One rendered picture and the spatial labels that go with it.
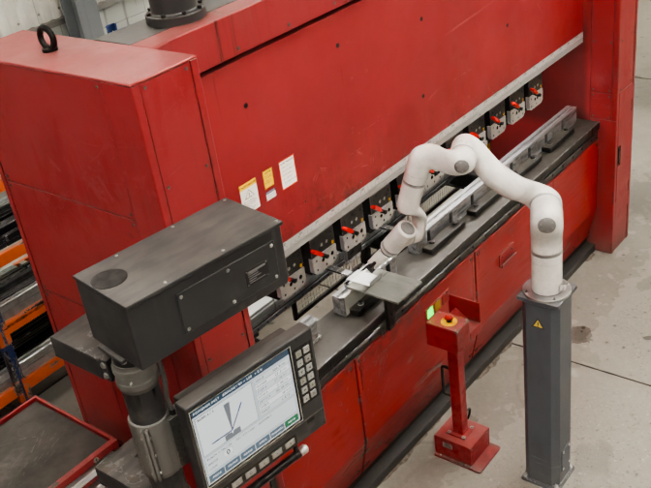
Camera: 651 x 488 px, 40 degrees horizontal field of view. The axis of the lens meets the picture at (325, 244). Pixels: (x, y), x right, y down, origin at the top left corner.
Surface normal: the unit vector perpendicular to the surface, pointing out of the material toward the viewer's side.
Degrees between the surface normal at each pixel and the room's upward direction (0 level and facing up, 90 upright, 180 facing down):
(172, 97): 90
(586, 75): 90
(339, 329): 0
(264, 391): 90
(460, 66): 90
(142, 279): 0
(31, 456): 0
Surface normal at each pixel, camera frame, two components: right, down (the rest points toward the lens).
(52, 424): -0.13, -0.86
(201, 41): 0.77, 0.22
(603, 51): -0.62, 0.46
